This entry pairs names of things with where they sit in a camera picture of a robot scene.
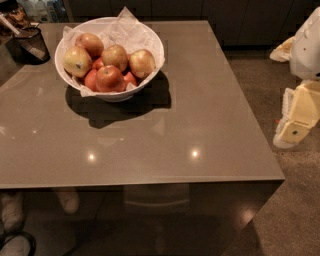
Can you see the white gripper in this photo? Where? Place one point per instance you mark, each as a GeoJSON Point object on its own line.
{"type": "Point", "coordinates": [306, 53]}

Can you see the yellow-red apple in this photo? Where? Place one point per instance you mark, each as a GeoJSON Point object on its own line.
{"type": "Point", "coordinates": [142, 63]}

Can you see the small red apple front right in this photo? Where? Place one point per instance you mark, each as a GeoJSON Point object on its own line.
{"type": "Point", "coordinates": [129, 78]}

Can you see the small red apple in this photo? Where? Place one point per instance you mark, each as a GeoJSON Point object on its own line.
{"type": "Point", "coordinates": [129, 78]}
{"type": "Point", "coordinates": [90, 80]}
{"type": "Point", "coordinates": [98, 63]}

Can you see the white paper bowl liner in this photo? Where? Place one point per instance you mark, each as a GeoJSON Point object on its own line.
{"type": "Point", "coordinates": [133, 31]}

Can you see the red-yellow apple centre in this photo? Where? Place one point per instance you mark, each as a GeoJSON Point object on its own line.
{"type": "Point", "coordinates": [115, 55]}

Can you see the red-yellow apple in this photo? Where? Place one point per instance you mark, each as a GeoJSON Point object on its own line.
{"type": "Point", "coordinates": [91, 43]}
{"type": "Point", "coordinates": [115, 55]}

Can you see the red apple front centre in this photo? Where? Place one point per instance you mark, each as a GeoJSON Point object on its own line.
{"type": "Point", "coordinates": [109, 79]}

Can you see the white ceramic bowl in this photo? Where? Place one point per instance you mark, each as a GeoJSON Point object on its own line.
{"type": "Point", "coordinates": [113, 95]}

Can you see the small red apple middle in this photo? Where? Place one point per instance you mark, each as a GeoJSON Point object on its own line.
{"type": "Point", "coordinates": [98, 63]}

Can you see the small red apple front left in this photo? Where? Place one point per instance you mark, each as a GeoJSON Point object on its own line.
{"type": "Point", "coordinates": [90, 80]}

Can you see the red-yellow apple back left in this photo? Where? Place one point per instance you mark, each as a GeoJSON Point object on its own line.
{"type": "Point", "coordinates": [91, 43]}

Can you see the yellow-green apple with sticker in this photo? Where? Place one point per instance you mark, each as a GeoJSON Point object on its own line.
{"type": "Point", "coordinates": [77, 62]}

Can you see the white ruler in cup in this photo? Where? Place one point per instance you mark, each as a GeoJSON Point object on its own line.
{"type": "Point", "coordinates": [22, 37]}

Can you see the black mesh pen cup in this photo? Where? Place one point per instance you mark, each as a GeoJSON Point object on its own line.
{"type": "Point", "coordinates": [23, 56]}

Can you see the white shoe under table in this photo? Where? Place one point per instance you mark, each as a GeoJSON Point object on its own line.
{"type": "Point", "coordinates": [12, 215]}

